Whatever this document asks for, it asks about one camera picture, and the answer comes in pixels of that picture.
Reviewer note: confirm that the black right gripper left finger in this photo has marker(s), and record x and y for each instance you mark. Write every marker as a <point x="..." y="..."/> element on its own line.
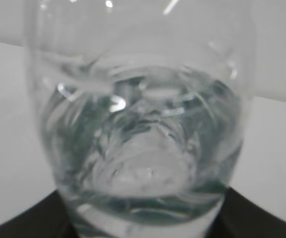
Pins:
<point x="47" y="219"/>

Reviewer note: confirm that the clear water bottle green label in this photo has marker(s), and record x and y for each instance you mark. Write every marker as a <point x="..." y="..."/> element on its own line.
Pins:
<point x="141" y="107"/>

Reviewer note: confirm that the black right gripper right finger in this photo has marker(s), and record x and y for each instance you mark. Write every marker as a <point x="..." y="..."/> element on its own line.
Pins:
<point x="241" y="218"/>

